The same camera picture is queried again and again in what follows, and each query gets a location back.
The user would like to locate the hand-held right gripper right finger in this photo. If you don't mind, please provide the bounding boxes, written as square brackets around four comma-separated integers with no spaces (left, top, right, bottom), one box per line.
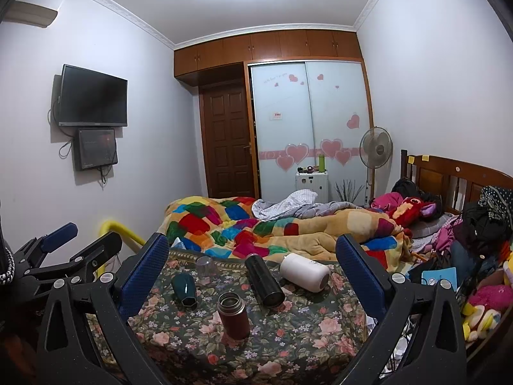
[335,233,468,385]

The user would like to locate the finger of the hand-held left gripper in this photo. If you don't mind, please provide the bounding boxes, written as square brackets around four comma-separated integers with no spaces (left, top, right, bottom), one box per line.
[12,222,79,270]
[22,230,123,286]

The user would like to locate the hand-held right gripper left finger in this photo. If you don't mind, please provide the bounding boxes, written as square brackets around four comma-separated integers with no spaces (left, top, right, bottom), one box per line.
[36,233,177,385]

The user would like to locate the dark green cup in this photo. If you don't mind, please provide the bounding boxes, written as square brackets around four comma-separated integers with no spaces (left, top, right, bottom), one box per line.
[172,273,198,310]

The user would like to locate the white thermos cup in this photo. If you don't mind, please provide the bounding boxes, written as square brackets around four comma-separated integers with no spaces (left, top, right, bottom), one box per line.
[279,253,331,293]

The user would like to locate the clear glass cup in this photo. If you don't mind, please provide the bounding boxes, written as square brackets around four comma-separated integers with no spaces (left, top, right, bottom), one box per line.
[195,256,217,285]

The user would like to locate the black thermos cup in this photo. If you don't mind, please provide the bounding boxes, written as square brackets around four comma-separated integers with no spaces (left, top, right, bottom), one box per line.
[244,254,286,310]

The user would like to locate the red-brown thermos cup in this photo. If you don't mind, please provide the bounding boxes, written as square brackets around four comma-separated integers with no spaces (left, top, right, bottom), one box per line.
[217,292,251,342]

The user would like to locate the light blue box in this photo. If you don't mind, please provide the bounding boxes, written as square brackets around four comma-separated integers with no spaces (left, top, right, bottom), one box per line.
[421,266,458,290]

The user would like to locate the pink cloth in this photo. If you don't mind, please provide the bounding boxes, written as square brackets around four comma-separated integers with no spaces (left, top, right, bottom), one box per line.
[369,192,404,211]

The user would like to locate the red plush toy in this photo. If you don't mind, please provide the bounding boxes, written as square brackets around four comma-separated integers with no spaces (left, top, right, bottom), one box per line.
[384,196,442,230]

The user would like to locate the dark spiky plant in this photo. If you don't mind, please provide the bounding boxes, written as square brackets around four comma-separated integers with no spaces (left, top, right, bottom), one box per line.
[334,180,368,203]

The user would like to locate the grey pillow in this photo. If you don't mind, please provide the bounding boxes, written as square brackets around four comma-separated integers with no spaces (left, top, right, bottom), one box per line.
[412,214,454,242]

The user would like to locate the floral table cloth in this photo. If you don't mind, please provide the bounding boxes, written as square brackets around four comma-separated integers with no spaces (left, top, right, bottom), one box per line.
[86,248,401,385]

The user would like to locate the colourful patchwork blanket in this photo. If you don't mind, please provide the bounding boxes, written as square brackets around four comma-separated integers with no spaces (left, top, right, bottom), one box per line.
[157,195,413,272]

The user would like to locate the black bag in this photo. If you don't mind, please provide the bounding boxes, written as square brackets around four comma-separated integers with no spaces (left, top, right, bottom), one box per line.
[392,178,422,198]

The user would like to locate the small white cabinet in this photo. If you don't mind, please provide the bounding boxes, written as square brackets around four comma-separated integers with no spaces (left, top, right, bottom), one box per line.
[295,170,330,203]

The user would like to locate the grey checked bed sheet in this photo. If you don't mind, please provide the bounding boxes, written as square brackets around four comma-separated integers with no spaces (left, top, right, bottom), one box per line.
[252,188,361,222]

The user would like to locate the wooden bed headboard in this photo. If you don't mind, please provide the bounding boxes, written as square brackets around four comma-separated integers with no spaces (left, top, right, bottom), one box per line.
[400,149,513,219]

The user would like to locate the yellow white plush toy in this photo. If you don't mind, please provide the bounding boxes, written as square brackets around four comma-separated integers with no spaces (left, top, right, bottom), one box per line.
[460,301,502,342]

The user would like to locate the pink plush toy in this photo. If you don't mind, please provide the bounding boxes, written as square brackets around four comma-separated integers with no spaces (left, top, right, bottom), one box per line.
[468,284,508,312]

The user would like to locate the white standing fan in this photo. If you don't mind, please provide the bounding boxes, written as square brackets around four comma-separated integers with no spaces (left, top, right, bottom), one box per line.
[359,127,394,209]

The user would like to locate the black clothes pile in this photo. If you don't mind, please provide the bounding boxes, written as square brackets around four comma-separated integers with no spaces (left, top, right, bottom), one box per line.
[456,185,513,250]

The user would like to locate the brown wooden door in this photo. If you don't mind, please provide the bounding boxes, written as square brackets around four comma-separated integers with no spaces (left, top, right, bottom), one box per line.
[199,84,257,200]

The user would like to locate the white sliding wardrobe door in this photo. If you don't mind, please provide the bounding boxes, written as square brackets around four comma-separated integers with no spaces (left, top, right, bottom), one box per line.
[306,60,372,206]
[249,63,318,200]

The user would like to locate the overhead wooden cabinets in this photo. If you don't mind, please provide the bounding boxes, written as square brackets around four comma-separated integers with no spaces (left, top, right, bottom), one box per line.
[173,29,365,86]

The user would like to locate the yellow padded rail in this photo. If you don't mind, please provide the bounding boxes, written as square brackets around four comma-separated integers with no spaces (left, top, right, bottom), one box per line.
[98,220,147,250]

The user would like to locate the small wall-mounted monitor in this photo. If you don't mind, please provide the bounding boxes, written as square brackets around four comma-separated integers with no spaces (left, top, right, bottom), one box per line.
[72,127,119,172]

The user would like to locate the wall-mounted black television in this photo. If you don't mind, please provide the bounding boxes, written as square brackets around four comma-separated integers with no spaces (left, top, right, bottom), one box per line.
[54,64,129,128]

